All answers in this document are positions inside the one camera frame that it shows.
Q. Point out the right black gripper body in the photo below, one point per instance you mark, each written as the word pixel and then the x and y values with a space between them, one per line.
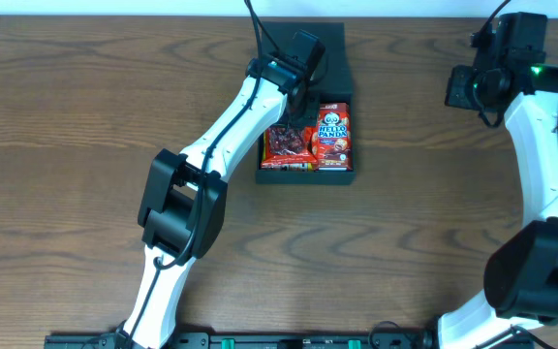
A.
pixel 458 88

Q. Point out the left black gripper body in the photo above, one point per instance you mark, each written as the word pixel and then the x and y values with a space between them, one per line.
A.
pixel 299 104

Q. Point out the black gift box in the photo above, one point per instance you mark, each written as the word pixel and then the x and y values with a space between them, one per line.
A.
pixel 332 80

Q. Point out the red Hacks candy bag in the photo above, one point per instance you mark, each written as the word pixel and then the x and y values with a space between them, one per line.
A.
pixel 288 135

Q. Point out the red Hello Panda box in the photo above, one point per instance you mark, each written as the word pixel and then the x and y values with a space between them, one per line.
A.
pixel 332 139

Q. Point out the yellow Hacks candy bag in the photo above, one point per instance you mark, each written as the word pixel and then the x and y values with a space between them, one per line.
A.
pixel 294 156

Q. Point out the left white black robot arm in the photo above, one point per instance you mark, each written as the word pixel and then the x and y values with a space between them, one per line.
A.
pixel 184 200

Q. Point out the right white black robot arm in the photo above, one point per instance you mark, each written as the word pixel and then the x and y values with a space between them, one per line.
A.
pixel 520 282

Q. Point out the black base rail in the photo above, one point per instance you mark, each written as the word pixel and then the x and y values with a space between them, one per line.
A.
pixel 390 339

